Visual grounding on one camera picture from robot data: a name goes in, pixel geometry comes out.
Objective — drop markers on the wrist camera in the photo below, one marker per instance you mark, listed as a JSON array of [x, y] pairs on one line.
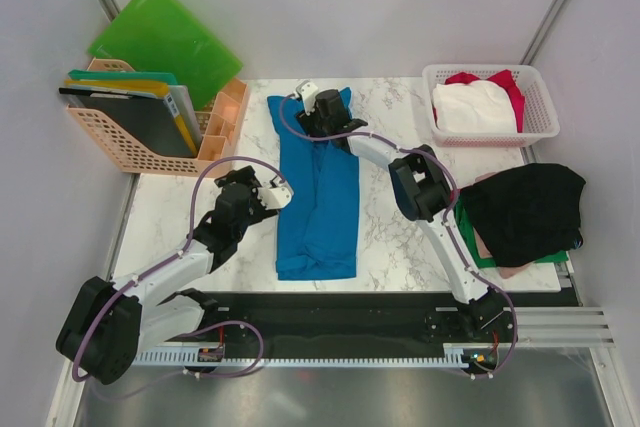
[[275, 198], [306, 93]]

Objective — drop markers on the black t-shirt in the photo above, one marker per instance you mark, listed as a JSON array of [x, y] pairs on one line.
[[525, 213]]

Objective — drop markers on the green plastic board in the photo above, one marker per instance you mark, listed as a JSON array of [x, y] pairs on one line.
[[165, 36]]

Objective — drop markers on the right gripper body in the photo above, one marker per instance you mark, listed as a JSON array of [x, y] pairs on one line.
[[313, 125]]

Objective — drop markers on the orange file rack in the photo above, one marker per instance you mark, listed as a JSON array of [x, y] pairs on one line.
[[127, 152]]

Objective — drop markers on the red t-shirt in basket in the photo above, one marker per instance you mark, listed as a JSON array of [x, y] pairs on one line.
[[504, 79]]

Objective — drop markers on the black folder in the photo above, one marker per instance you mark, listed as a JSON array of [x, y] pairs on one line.
[[151, 121]]

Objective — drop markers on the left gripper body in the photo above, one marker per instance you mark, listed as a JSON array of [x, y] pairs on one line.
[[256, 210]]

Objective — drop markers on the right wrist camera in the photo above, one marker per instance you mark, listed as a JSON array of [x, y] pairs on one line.
[[306, 93]]

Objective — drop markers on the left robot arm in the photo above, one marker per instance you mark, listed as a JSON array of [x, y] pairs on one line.
[[111, 322]]

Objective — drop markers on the green t-shirt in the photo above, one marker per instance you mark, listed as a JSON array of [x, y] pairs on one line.
[[485, 261]]

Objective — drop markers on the blue t-shirt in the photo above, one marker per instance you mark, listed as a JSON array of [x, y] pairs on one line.
[[317, 233]]

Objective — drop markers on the white plastic basket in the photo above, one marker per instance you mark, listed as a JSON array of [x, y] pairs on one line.
[[540, 120]]

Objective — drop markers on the yellow folder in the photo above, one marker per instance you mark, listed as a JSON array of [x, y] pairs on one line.
[[149, 88]]

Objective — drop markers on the orange compartment tray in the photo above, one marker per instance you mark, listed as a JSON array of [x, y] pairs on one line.
[[221, 122]]

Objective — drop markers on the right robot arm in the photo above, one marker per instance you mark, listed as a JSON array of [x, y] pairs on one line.
[[424, 191]]

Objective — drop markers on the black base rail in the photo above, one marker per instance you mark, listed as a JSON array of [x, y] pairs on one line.
[[339, 324]]

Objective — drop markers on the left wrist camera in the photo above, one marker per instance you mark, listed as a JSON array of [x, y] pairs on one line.
[[275, 198]]

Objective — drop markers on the pink t-shirt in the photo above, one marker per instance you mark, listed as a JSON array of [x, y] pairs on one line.
[[484, 253]]

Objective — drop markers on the white cable duct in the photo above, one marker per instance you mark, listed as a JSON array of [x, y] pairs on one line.
[[175, 354]]

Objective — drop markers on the teal folder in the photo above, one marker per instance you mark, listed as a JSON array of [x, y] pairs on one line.
[[167, 78]]

